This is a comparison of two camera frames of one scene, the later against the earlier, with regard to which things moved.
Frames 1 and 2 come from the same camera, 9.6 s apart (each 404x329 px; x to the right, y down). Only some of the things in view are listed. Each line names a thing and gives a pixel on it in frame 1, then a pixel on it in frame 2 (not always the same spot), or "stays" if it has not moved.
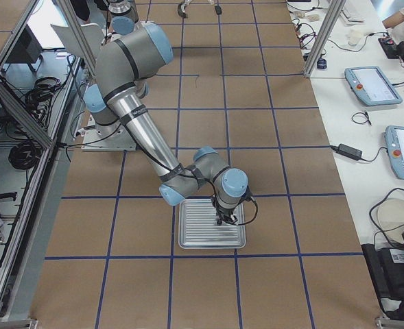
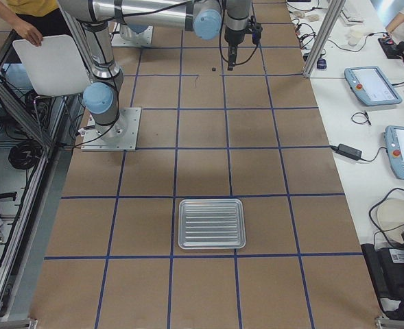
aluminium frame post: [337, 6] stays
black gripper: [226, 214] -> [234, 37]
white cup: [354, 37] stays
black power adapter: [348, 151] stays
